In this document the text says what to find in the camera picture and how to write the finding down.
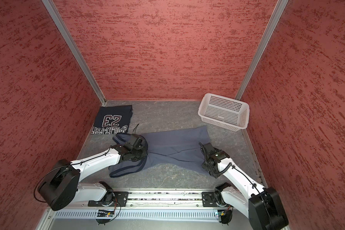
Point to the controller board with wires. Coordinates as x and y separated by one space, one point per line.
224 217
104 216

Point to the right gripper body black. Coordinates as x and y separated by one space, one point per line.
213 171

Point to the aluminium mounting rail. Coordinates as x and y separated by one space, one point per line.
168 199

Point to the grey blue tank top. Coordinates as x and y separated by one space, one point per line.
178 147

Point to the right aluminium corner post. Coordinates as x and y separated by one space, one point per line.
272 23

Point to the aluminium corner post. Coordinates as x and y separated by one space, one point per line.
272 23
60 24

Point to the white plastic laundry basket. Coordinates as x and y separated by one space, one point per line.
224 112

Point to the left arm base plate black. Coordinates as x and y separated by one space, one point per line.
119 199

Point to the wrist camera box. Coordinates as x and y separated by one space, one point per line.
208 149
134 142

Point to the navy tank top red trim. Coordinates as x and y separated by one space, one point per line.
112 120

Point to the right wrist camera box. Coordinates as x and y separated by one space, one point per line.
208 149

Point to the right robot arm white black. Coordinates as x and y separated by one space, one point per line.
262 206

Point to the left aluminium corner post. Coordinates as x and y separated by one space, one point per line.
60 24

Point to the right controller board with wires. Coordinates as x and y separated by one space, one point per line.
224 217

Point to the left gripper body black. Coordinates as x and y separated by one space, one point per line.
139 153

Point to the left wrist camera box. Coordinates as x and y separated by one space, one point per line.
134 142

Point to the white slotted cable duct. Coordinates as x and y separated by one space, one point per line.
207 215

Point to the left controller board with wires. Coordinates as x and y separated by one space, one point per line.
104 216

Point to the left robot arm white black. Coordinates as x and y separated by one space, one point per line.
63 184

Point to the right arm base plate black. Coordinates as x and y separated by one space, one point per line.
209 199

